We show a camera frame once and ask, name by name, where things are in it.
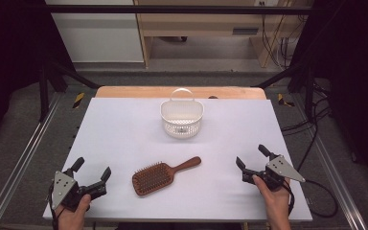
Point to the black curtain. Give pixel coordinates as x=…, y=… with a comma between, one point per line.
x=357, y=80
x=9, y=64

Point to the wooden table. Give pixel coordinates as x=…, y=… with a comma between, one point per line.
x=134, y=92

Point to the aluminium floor rail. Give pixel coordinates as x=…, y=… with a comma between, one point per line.
x=19, y=159
x=335, y=179

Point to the black horizontal frame bar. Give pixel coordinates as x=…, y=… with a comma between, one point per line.
x=172, y=9

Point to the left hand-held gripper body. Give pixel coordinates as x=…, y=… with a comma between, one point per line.
x=64, y=191

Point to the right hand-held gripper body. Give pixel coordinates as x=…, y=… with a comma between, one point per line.
x=279, y=171

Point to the person's left hand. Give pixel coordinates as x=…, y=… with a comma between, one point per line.
x=72, y=219

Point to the person's right hand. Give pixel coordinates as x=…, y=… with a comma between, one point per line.
x=276, y=204

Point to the white plastic basket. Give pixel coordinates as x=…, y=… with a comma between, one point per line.
x=182, y=128

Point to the beige wooden desk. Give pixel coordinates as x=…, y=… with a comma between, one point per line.
x=198, y=24

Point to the black diagonal frame strut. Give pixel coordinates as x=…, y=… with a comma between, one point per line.
x=73, y=75
x=278, y=76

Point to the grey desk label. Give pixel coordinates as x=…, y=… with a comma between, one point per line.
x=245, y=31

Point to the white cabinet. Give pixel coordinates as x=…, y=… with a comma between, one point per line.
x=99, y=35

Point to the brown wooden hairbrush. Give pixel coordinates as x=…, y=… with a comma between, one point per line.
x=153, y=179

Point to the black frame post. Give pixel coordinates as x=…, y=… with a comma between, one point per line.
x=310, y=89
x=44, y=92

